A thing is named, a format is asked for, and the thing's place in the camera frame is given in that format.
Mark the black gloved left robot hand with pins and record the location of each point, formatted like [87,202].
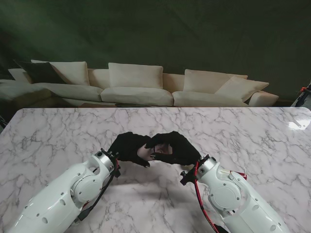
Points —
[124,145]

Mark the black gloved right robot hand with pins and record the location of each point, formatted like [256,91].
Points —
[184,153]

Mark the pink thermos body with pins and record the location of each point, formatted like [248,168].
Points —
[143,153]

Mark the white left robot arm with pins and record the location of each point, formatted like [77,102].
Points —
[60,196]

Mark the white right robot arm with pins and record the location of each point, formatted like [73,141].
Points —
[243,201]

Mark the cream fabric sofa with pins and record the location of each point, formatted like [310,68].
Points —
[136,95]

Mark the cream sofa cushion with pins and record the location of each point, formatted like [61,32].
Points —
[134,75]
[204,80]
[73,72]
[243,88]

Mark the dark brown sofa cushion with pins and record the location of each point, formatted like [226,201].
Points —
[42,72]

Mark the white stand with orange clamp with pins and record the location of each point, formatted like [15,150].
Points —
[302,89]

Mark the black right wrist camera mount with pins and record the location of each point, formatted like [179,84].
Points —
[187,177]

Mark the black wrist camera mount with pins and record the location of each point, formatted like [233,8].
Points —
[117,172]
[187,177]

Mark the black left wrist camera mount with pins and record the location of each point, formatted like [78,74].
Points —
[117,172]

